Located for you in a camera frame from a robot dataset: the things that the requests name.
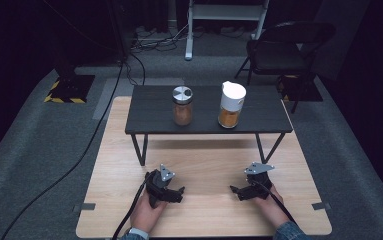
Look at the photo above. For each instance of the grey tape strip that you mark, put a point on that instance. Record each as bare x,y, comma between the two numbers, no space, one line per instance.
321,206
85,206

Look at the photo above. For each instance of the black folding chair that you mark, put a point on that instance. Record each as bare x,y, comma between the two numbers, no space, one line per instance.
279,50

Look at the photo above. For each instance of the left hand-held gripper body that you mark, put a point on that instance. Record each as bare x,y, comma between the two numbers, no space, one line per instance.
160,191

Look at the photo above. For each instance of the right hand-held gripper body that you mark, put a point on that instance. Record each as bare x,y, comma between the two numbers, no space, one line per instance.
259,186

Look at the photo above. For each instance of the person's left hand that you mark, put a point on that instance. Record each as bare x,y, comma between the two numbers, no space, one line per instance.
145,215

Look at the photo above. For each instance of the white desk frame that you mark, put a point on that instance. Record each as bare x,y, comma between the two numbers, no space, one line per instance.
224,13

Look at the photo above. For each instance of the glass spice jar white lid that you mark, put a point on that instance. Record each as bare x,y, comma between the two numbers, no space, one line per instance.
231,105

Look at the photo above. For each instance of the grey floor tape patch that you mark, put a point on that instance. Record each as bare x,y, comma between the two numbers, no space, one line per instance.
115,93

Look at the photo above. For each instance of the black stand base striped edge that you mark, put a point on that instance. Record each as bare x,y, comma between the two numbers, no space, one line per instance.
69,89

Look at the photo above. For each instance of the glass spice jar metal lid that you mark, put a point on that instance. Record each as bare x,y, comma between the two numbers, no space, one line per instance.
182,106

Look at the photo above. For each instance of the person's right hand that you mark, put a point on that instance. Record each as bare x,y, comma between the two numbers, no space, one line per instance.
272,208

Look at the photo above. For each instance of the black shelf with metal legs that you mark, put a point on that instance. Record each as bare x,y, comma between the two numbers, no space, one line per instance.
152,113

